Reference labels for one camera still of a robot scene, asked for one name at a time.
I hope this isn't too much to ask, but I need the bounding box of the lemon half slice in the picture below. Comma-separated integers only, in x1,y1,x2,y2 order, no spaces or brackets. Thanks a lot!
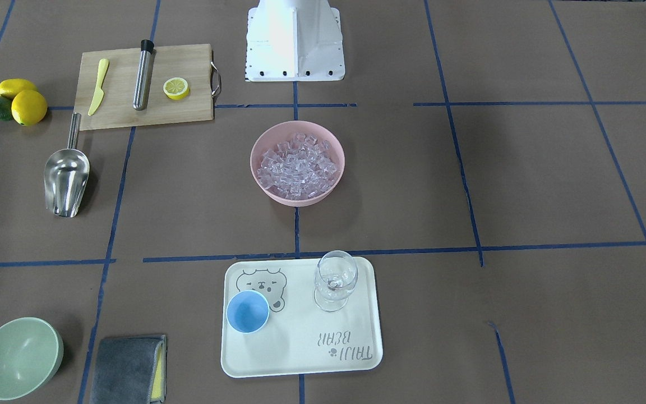
163,77,190,100

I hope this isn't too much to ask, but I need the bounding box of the pile of clear ice cubes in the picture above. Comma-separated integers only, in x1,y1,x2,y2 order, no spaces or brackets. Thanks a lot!
253,132,342,200

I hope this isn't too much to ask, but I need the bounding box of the yellow lemon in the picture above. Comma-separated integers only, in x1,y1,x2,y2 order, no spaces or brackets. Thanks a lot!
11,89,48,126
0,77,38,100

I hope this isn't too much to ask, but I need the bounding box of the small blue cup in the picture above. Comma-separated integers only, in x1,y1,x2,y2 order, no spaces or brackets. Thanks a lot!
224,291,271,333

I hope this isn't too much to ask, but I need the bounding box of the yellow lemon upper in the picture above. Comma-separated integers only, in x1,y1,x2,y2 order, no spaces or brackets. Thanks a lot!
0,77,38,100

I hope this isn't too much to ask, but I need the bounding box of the pink bowl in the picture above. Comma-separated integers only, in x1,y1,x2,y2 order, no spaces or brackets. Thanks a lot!
250,121,345,207

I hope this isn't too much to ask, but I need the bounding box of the steel muddler black cap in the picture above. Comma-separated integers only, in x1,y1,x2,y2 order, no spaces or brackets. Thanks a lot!
132,39,155,112

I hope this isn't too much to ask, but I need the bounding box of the clear wine glass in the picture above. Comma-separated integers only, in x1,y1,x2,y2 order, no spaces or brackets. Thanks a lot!
313,250,359,313

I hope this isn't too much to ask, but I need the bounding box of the cream bear tray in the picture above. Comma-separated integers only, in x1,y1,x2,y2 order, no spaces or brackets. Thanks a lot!
220,256,384,378

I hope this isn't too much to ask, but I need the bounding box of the bamboo cutting board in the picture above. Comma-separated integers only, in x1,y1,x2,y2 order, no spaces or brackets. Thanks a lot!
73,44,215,131

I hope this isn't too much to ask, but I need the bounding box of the yellow lemon lower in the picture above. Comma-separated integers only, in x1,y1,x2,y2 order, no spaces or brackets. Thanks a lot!
11,89,48,126

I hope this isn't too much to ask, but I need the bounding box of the green bowl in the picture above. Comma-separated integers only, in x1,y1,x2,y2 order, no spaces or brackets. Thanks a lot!
0,317,64,401

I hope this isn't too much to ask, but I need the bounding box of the yellow plastic knife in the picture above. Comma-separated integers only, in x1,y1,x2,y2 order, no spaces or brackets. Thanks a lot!
87,58,110,117

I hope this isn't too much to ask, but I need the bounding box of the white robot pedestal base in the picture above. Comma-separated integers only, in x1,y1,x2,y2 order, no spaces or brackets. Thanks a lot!
244,1,346,82

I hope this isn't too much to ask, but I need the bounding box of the steel ice scoop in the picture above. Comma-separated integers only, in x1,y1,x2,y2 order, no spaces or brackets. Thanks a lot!
43,113,90,218

